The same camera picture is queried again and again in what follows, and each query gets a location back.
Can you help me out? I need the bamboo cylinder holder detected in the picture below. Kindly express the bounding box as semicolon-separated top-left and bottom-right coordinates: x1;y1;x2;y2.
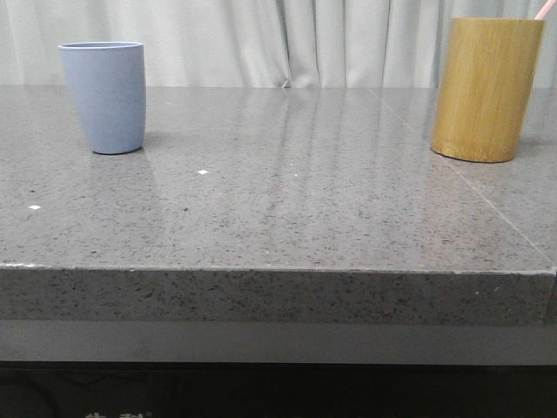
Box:
431;17;545;163

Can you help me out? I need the blue plastic cup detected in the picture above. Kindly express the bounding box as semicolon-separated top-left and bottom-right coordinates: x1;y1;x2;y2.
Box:
58;42;146;155

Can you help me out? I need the white curtain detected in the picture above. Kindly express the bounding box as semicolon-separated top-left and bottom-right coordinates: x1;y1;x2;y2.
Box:
1;1;541;88

